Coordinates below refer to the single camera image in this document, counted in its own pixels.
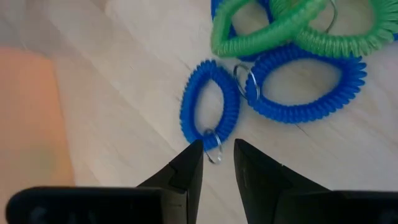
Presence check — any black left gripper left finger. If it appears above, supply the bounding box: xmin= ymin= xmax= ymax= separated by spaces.
xmin=136 ymin=139 xmax=204 ymax=224

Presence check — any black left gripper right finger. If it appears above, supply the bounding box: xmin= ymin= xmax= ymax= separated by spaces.
xmin=233 ymin=139 xmax=330 ymax=224

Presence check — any orange translucent plastic bin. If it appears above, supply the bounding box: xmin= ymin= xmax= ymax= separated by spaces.
xmin=0 ymin=46 xmax=76 ymax=224

